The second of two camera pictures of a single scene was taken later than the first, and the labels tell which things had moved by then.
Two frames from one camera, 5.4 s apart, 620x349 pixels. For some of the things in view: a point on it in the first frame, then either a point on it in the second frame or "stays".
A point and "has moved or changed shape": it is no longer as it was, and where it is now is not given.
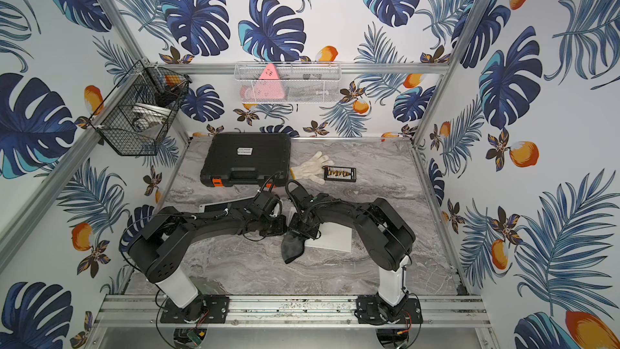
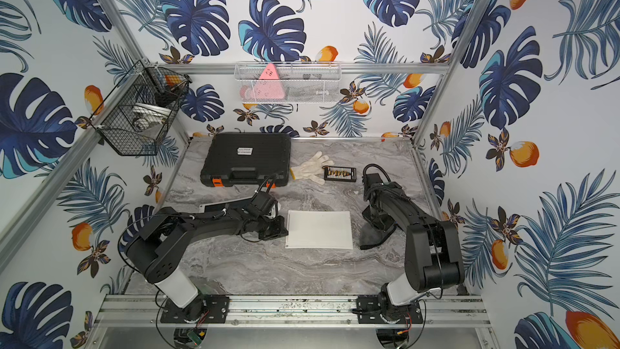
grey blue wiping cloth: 292,246 has moved or changed shape
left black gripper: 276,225 stays
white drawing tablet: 225,205 stays
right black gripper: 294,227 -> 383,225
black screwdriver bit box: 340,174 stays
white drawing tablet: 332,237 stays
